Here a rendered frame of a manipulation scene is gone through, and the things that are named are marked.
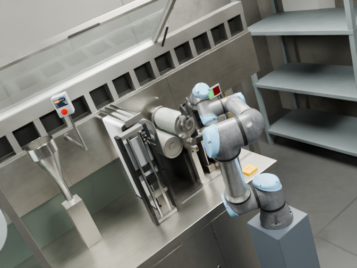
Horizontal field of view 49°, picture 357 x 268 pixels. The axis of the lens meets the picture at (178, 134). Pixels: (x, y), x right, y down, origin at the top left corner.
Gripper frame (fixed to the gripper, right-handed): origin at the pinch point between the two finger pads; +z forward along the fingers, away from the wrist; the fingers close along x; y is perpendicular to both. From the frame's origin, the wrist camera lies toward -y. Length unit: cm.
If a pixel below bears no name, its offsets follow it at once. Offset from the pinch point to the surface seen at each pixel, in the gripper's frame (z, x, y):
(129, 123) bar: -8.0, 29.4, 14.3
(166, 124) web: 13.5, 4.5, 9.8
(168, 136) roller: 8.4, 10.1, 1.4
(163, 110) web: 16.2, -0.7, 18.1
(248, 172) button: 7.3, -14.9, -40.1
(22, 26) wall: 75, 24, 152
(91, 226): 27, 68, -13
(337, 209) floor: 79, -94, -100
